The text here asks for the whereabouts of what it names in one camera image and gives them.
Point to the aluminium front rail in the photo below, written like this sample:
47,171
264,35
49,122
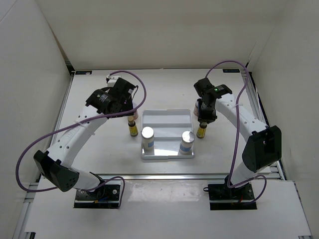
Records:
180,176

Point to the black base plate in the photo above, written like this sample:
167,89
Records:
106,197
222,198

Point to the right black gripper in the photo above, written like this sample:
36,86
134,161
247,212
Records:
209,118

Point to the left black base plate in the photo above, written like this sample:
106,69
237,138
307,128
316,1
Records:
106,197

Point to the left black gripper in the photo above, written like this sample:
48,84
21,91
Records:
127,105

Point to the aluminium left rail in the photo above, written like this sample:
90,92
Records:
19,232

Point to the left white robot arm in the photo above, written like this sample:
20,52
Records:
55,164

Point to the white divided tray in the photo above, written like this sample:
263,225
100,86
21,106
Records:
168,126

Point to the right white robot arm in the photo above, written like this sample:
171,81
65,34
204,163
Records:
226,104

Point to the yellow label bottle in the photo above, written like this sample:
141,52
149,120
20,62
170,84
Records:
132,126
201,131

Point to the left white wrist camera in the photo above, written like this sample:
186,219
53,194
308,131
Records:
111,80

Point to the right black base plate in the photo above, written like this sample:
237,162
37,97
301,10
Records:
222,198

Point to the blue label shaker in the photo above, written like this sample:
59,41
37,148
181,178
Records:
147,138
186,143

